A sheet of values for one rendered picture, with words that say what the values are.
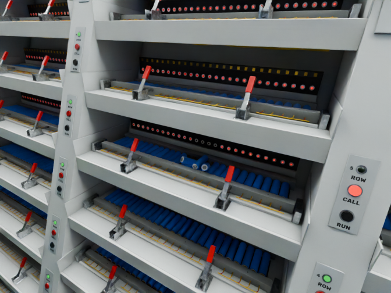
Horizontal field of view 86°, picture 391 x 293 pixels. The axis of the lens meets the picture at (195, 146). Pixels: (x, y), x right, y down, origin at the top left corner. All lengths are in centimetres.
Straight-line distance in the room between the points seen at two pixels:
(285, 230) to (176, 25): 48
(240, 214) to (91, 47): 58
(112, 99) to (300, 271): 55
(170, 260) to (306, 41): 55
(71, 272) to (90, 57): 66
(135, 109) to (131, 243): 36
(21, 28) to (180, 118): 71
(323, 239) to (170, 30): 51
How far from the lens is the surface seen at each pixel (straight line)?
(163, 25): 55
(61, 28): 82
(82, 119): 69
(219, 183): 51
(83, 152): 71
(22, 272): 115
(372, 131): 42
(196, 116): 45
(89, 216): 75
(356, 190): 42
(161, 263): 59
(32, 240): 102
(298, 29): 45
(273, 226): 46
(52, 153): 81
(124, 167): 59
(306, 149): 41
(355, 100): 42
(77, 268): 87
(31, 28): 96
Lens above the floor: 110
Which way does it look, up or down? 7 degrees down
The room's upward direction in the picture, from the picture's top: 12 degrees clockwise
